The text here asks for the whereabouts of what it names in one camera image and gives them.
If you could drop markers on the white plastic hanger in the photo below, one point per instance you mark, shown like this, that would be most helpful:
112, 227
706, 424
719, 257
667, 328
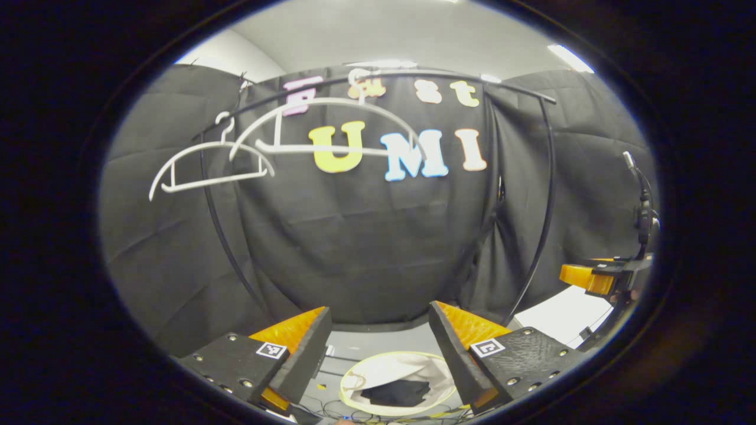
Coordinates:
207, 144
322, 100

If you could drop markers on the black jacket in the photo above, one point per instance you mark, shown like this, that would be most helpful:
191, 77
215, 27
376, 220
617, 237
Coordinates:
396, 392

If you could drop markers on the white flat board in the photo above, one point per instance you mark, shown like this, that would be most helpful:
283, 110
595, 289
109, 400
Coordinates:
561, 319

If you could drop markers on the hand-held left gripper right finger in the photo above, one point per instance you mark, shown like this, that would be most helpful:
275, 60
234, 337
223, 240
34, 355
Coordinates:
458, 360

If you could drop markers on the black clothes rack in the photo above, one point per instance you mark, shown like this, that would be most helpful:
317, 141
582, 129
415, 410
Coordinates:
553, 189

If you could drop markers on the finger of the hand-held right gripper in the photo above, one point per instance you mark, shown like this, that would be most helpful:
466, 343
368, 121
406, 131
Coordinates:
582, 277

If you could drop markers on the ceiling light panel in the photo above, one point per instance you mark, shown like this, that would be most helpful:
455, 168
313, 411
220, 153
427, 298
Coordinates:
381, 63
490, 78
570, 58

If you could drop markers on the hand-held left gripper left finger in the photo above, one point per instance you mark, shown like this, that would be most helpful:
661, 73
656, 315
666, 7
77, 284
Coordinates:
304, 360

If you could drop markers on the white mesh laundry hamper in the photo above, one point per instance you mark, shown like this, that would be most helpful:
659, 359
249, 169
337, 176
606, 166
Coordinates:
384, 369

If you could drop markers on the black backdrop cloth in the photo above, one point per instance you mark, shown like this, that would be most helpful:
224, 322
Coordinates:
354, 236

